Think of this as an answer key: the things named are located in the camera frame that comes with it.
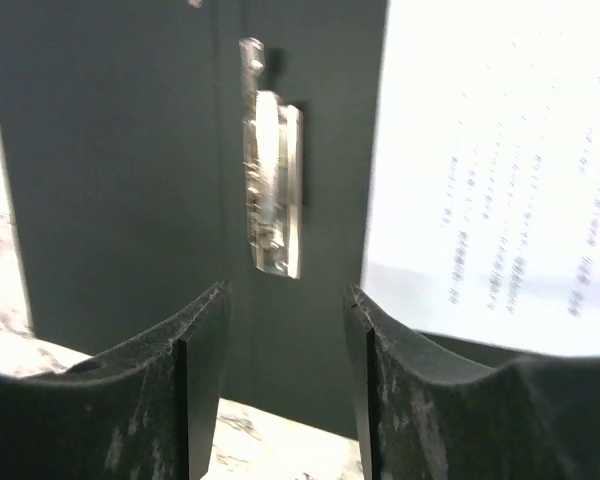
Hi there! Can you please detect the grey black file folder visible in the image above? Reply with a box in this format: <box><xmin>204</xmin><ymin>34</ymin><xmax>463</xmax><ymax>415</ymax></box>
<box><xmin>0</xmin><ymin>1</ymin><xmax>386</xmax><ymax>437</ymax></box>

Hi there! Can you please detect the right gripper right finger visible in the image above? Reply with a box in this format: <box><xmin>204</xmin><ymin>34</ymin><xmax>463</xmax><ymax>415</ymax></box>
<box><xmin>344</xmin><ymin>287</ymin><xmax>600</xmax><ymax>479</ymax></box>

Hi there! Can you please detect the silver folder clip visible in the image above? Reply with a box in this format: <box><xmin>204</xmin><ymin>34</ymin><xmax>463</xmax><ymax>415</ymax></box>
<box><xmin>239</xmin><ymin>37</ymin><xmax>303</xmax><ymax>279</ymax></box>

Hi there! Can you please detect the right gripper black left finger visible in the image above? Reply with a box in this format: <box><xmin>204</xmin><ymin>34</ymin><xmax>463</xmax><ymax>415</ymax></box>
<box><xmin>0</xmin><ymin>282</ymin><xmax>230</xmax><ymax>479</ymax></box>

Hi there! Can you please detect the printed paper sheet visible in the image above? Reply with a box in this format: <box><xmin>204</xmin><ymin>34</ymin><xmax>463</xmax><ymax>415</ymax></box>
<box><xmin>362</xmin><ymin>1</ymin><xmax>600</xmax><ymax>356</ymax></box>

